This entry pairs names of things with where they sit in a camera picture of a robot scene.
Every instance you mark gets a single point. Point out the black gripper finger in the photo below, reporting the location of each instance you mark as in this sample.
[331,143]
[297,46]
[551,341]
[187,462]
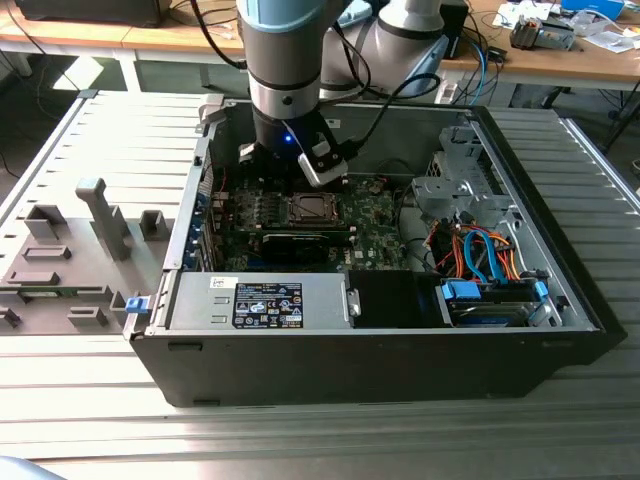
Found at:
[247,154]

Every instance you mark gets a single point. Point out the silver green CPU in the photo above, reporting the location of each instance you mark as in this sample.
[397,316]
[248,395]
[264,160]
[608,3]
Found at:
[315,209]

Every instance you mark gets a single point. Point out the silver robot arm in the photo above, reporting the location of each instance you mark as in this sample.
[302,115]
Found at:
[285,60]

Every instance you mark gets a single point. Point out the CPU socket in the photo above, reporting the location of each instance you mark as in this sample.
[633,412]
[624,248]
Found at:
[285,214]

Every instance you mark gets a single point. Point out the CPU cooler heat sink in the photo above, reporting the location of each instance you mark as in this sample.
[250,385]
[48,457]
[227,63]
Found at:
[525,32]

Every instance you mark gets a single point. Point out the black graphics card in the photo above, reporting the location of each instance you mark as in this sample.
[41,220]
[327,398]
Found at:
[295,247]

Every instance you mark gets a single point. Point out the green motherboard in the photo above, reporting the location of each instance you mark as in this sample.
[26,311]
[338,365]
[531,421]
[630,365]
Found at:
[380,235]

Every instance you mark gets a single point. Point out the wooden desk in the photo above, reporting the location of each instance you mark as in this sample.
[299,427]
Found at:
[150,37]
[550,62]

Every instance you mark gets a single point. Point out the grey power supply unit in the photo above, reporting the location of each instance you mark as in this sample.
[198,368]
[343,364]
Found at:
[200,300]

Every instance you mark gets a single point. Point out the white power strip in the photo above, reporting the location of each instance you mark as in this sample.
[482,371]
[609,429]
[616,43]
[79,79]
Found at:
[446,92]

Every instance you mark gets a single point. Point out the silver drive cage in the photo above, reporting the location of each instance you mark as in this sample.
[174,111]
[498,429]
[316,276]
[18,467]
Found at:
[450,195]

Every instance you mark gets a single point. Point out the blue case latch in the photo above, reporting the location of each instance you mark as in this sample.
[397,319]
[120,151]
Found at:
[137,307]

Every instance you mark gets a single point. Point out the black plastic shroud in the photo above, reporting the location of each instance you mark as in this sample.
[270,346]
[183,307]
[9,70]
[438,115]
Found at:
[385,300]

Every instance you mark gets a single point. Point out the grey parts rack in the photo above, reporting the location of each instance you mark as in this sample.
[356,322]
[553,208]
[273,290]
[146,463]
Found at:
[75,240]

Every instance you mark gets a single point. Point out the black monitor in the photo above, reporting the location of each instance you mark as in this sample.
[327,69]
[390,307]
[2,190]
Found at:
[90,12]

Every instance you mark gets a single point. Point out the black speaker box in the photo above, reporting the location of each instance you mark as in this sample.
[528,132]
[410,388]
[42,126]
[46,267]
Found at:
[456,30]

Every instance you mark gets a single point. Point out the green RAM stick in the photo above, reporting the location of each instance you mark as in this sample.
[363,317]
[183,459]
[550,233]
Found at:
[65,293]

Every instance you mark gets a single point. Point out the hard disk blue carrier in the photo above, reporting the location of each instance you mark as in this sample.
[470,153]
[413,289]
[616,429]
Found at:
[460,292]

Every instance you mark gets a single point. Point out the black PC case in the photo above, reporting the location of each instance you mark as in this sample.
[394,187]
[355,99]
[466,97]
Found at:
[350,370]

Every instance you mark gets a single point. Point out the grey metal box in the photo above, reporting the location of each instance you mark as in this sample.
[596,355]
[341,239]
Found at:
[557,36]

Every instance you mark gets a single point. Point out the blue cardboard box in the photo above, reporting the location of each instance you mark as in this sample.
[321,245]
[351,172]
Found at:
[595,7]

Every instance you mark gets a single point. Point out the blue chair back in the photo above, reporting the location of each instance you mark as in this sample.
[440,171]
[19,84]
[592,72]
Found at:
[20,472]

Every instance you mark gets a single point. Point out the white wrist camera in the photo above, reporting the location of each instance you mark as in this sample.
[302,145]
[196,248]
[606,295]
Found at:
[322,170]

